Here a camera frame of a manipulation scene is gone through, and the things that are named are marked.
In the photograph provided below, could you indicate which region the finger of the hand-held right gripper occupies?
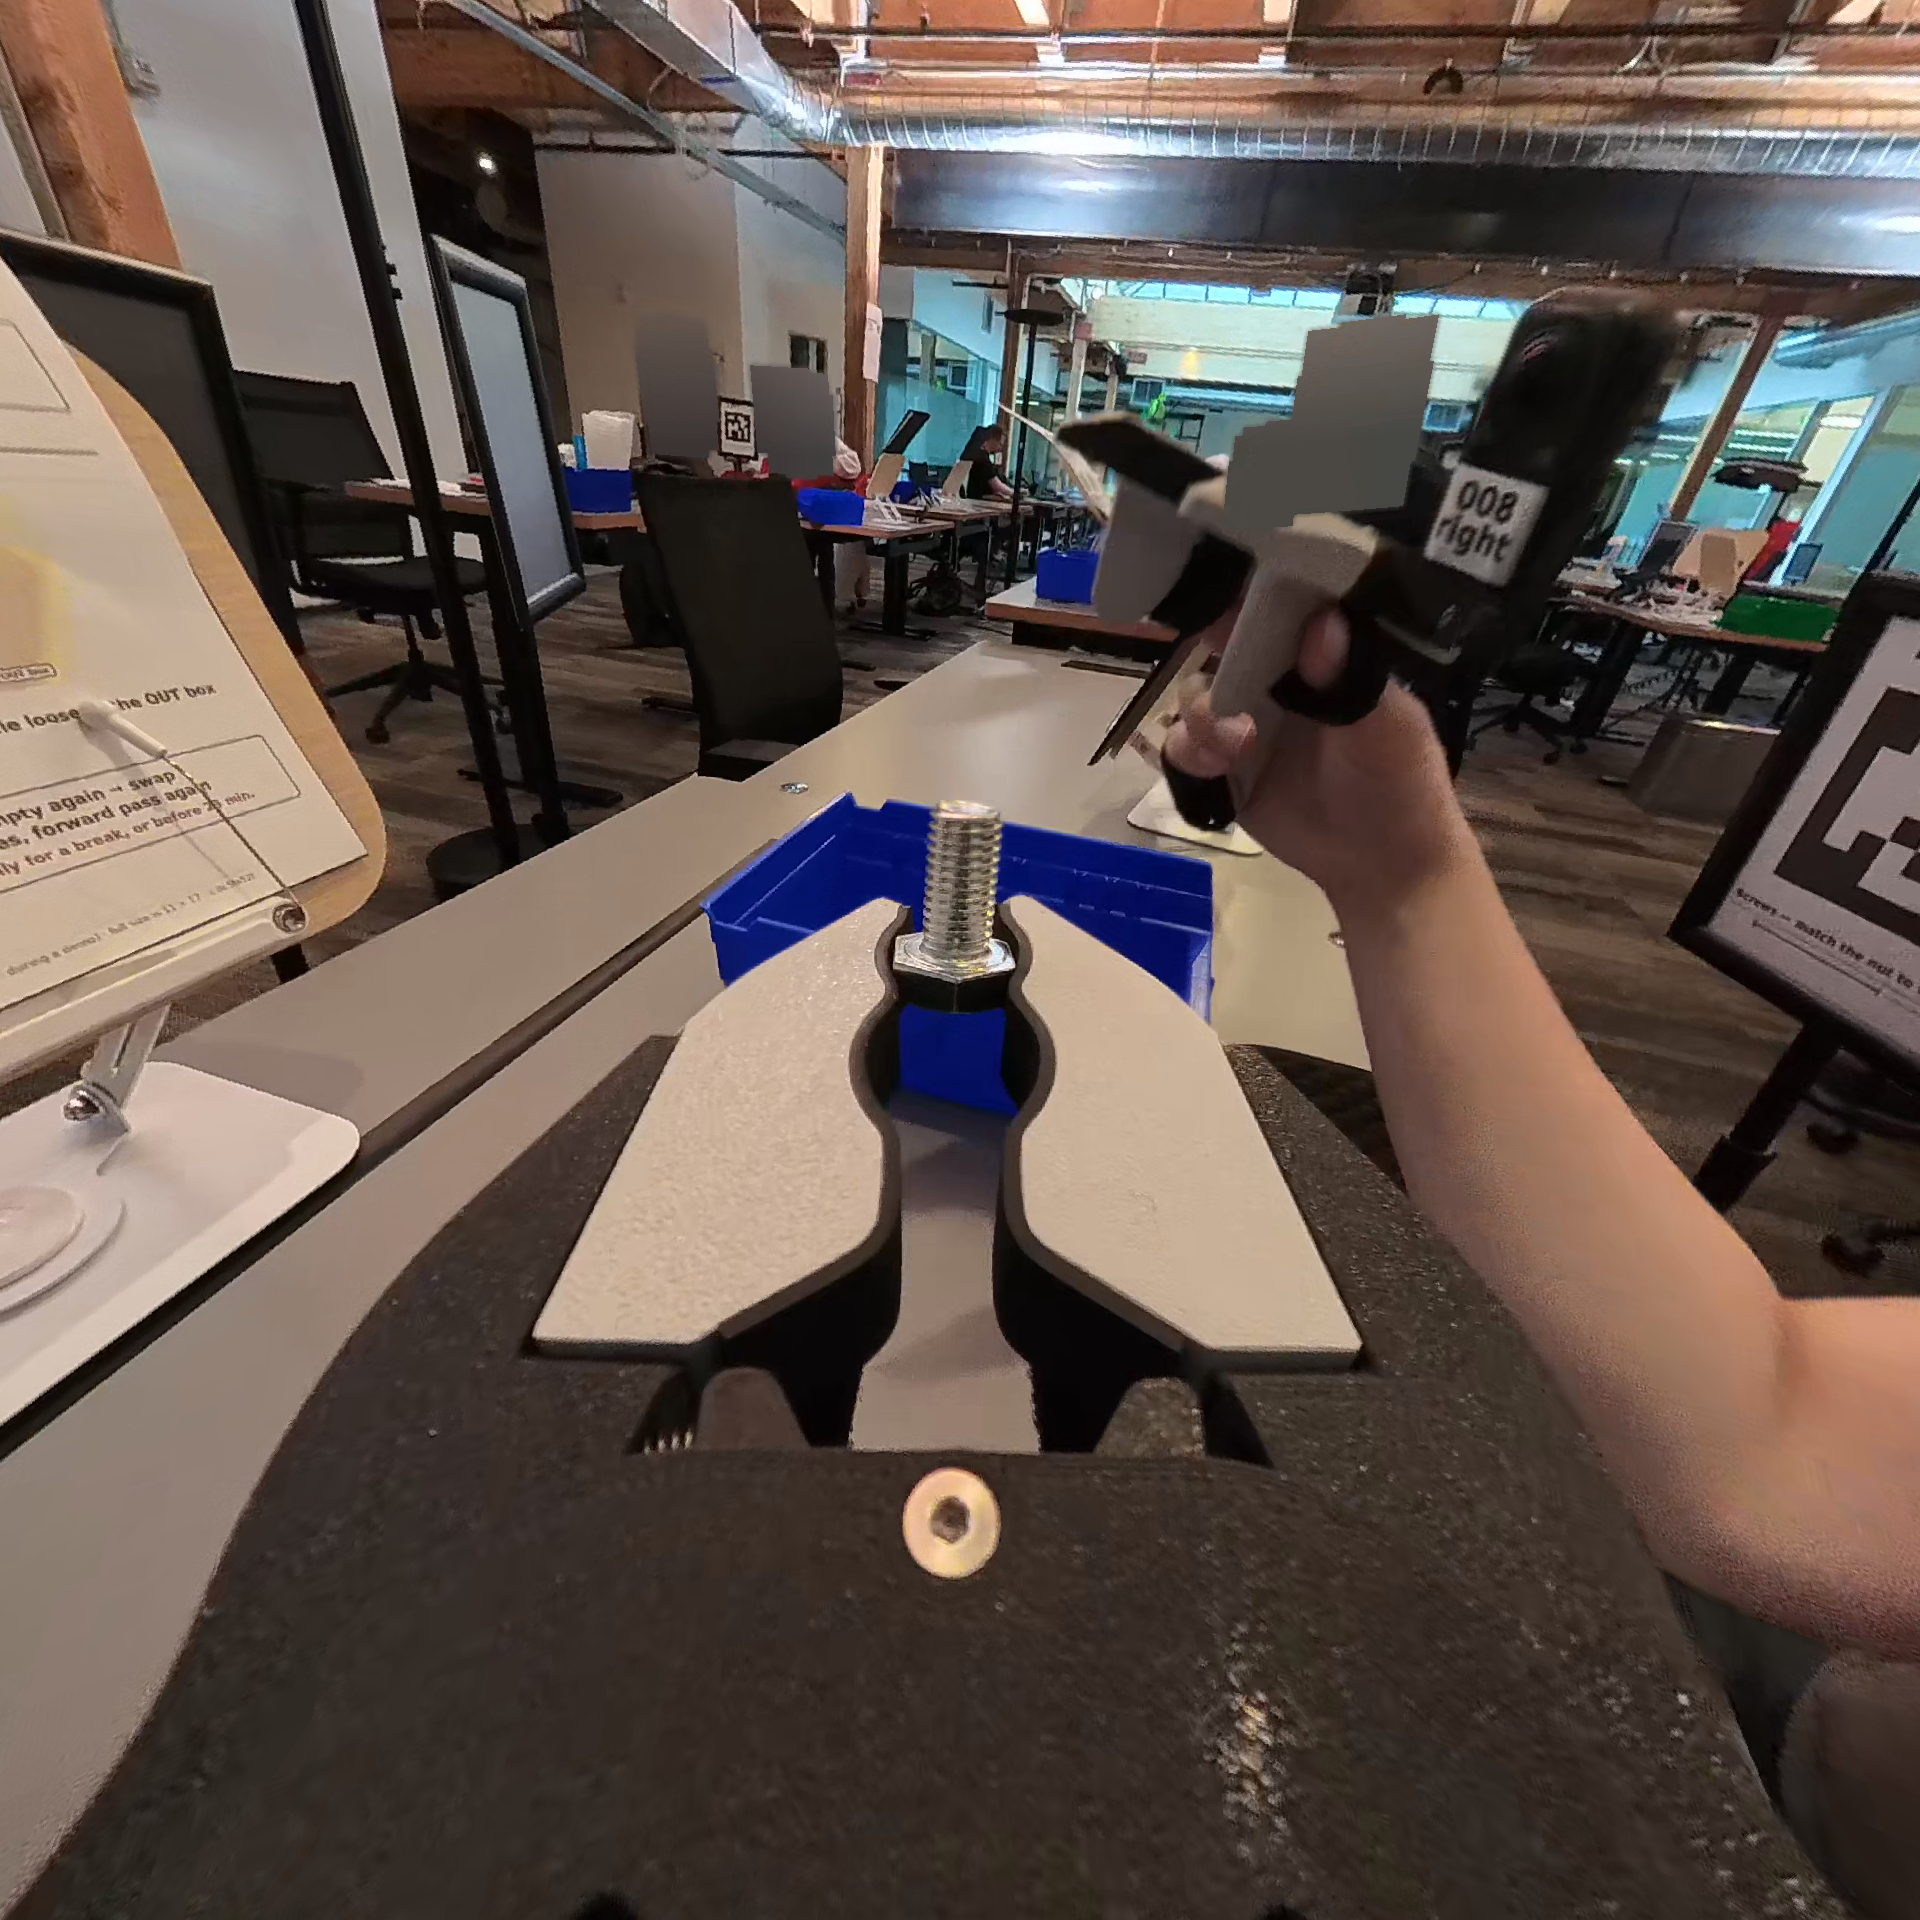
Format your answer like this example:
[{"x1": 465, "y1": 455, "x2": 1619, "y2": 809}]
[
  {"x1": 1054, "y1": 416, "x2": 1227, "y2": 501},
  {"x1": 1092, "y1": 488, "x2": 1222, "y2": 624}
]

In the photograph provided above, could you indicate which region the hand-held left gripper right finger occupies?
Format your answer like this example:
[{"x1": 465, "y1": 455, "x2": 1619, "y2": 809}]
[{"x1": 994, "y1": 896, "x2": 1366, "y2": 1443}]

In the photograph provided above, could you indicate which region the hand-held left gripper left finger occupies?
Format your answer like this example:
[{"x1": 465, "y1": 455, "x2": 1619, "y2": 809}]
[{"x1": 529, "y1": 896, "x2": 913, "y2": 1448}]

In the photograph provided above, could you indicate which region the blue plastic bin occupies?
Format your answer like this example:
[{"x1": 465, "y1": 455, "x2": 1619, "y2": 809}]
[{"x1": 702, "y1": 790, "x2": 1216, "y2": 1115}]

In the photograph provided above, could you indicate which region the thick short steel bolt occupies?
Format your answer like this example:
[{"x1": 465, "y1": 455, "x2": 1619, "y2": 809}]
[{"x1": 892, "y1": 798, "x2": 1025, "y2": 1016}]

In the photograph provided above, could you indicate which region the person's right forearm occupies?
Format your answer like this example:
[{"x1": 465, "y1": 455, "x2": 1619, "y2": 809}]
[{"x1": 1336, "y1": 838, "x2": 1920, "y2": 1659}]

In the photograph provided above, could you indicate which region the person's right hand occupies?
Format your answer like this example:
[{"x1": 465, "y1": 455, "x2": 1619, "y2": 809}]
[{"x1": 1160, "y1": 607, "x2": 1484, "y2": 935}]

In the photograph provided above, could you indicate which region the black office chair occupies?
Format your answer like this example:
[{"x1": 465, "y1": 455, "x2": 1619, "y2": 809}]
[
  {"x1": 232, "y1": 373, "x2": 496, "y2": 747},
  {"x1": 637, "y1": 469, "x2": 845, "y2": 783}
]

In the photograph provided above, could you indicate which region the tag board on easel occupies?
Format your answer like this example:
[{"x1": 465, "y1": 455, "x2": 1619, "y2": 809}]
[{"x1": 1669, "y1": 567, "x2": 1920, "y2": 1221}]

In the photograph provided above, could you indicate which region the clear acrylic ledge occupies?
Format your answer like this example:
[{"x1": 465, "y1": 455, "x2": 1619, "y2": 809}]
[{"x1": 0, "y1": 886, "x2": 313, "y2": 1052}]

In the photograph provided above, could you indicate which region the printed instruction sheet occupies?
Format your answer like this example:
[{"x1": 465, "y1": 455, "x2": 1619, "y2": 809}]
[{"x1": 0, "y1": 262, "x2": 372, "y2": 1052}]

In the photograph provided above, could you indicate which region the instruction sheet on stand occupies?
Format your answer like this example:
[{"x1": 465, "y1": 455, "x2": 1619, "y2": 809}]
[{"x1": 0, "y1": 345, "x2": 388, "y2": 1081}]

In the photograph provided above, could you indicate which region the black framed board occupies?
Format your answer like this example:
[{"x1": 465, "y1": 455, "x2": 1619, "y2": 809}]
[{"x1": 0, "y1": 224, "x2": 308, "y2": 662}]

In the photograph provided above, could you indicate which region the wooden post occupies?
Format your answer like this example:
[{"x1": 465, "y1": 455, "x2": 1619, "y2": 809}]
[{"x1": 0, "y1": 0, "x2": 185, "y2": 272}]

